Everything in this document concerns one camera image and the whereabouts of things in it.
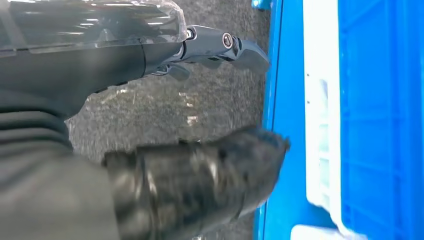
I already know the white slotted plastic bin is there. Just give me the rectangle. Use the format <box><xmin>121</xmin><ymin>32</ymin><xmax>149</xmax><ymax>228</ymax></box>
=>
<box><xmin>302</xmin><ymin>0</ymin><xmax>345</xmax><ymax>233</ymax></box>

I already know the large blue plastic crate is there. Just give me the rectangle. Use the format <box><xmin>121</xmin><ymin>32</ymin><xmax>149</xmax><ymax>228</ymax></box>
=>
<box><xmin>337</xmin><ymin>0</ymin><xmax>424</xmax><ymax>240</ymax></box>

